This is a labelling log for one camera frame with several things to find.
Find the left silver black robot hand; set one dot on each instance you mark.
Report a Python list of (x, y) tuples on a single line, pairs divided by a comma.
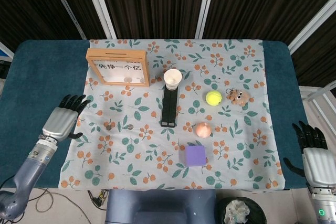
[(60, 123)]

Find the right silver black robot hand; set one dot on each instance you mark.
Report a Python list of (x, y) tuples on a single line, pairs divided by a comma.
[(320, 166)]

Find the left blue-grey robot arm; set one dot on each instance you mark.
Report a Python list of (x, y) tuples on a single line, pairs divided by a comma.
[(31, 171)]

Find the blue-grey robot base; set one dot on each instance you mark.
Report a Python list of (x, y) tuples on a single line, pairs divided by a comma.
[(157, 205)]

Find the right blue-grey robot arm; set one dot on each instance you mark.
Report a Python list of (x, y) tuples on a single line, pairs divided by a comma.
[(324, 208)]

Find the black trash bin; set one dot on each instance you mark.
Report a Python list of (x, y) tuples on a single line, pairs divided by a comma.
[(258, 209)]

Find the black plug cluster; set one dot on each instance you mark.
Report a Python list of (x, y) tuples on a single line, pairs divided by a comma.
[(98, 200)]

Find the white blue panel edge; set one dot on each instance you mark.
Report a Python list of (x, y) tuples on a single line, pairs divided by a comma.
[(5, 53)]

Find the floral print tablecloth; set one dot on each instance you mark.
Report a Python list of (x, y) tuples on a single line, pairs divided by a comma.
[(147, 155)]

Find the crumpled white paper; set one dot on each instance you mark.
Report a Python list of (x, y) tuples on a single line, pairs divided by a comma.
[(237, 211)]

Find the black rectangular stand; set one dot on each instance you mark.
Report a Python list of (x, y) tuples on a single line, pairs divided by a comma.
[(169, 108)]

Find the white paper cup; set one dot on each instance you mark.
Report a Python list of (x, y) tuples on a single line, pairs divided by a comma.
[(172, 78)]

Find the peach toy fruit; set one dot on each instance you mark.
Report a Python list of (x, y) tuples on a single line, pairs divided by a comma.
[(203, 129)]

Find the purple foam cube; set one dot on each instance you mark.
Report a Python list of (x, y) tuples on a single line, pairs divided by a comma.
[(194, 155)]

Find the yellow tennis ball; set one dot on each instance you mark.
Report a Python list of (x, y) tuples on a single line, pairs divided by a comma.
[(213, 98)]

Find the white aluminium frame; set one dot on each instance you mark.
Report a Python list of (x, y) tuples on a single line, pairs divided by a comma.
[(307, 93)]

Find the wooden coin box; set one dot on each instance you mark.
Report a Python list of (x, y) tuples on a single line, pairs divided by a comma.
[(118, 54)]

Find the white partition post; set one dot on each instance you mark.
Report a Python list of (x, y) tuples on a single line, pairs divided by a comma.
[(206, 5), (66, 5), (312, 27), (100, 5)]

